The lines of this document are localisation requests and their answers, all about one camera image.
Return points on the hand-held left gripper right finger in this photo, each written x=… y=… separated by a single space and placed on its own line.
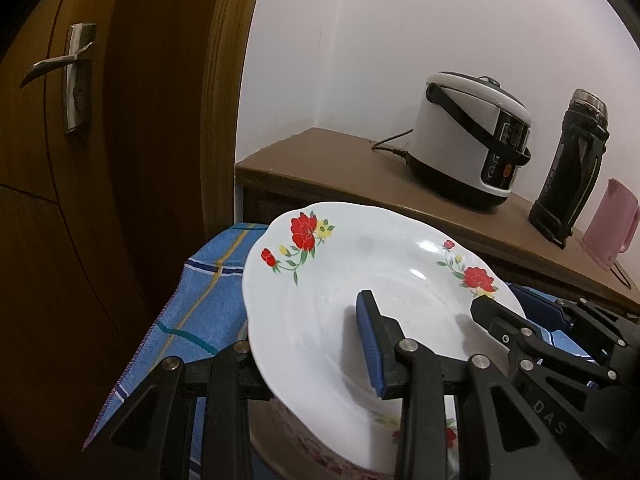
x=370 y=345

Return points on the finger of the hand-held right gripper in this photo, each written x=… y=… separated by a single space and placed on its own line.
x=515 y=330
x=540 y=310

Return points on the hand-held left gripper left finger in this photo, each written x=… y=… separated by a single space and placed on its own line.
x=225 y=375

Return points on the white plate with red flowers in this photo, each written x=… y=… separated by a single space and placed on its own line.
x=310 y=300

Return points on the blue checkered cloth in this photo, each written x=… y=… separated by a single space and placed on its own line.
x=200 y=300

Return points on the pink electric kettle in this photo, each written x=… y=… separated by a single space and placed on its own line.
x=610 y=225

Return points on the pink floral plate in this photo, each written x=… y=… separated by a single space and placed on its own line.
x=310 y=447

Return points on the black thermos flask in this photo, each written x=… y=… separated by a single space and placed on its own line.
x=565 y=185

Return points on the wooden sideboard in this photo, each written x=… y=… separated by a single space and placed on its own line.
x=340 y=170

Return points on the white rice cooker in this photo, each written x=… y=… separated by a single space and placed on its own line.
x=450 y=135

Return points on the wooden door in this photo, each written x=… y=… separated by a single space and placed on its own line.
x=30 y=210

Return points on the wooden door frame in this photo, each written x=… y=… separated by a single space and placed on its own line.
x=220 y=110

